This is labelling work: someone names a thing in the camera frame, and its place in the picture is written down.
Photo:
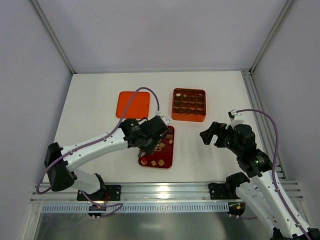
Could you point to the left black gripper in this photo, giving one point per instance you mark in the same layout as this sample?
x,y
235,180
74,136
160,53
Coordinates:
x,y
151,145

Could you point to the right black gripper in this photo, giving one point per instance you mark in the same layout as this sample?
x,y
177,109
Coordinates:
x,y
220,136

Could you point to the metal tongs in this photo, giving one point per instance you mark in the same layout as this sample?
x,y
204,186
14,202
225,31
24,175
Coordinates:
x,y
149,150

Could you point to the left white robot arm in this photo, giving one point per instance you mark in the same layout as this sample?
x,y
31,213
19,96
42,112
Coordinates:
x,y
63,163

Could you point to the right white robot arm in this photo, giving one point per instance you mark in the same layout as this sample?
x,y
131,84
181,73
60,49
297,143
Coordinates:
x,y
257,185

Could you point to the brown rectangular chocolate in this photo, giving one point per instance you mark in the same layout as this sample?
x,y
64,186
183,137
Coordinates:
x,y
170,136

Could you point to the orange chocolate box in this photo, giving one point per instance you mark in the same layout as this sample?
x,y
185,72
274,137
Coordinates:
x,y
190,106

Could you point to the orange box lid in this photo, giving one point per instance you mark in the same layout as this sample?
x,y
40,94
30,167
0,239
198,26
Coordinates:
x,y
138,108

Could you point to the red lacquer tray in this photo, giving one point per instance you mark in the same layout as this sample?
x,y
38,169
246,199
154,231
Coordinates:
x,y
166,154

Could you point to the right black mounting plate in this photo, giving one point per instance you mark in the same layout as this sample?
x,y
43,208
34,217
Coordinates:
x,y
217,191

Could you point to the black mounting plate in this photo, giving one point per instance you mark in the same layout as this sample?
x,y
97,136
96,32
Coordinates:
x,y
113,192
217,191

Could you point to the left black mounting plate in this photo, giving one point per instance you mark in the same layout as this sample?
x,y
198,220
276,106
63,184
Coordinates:
x,y
113,192

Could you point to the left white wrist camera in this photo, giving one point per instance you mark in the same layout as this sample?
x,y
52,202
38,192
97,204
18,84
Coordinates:
x,y
165,119

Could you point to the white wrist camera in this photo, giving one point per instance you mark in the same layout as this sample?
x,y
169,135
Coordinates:
x,y
236,118
165,119

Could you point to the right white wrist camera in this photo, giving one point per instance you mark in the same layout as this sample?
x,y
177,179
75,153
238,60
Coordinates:
x,y
236,118

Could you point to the aluminium rail frame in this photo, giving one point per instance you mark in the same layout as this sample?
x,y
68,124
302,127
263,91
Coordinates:
x,y
144,192

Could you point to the slotted cable duct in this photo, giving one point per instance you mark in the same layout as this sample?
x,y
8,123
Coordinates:
x,y
146,207

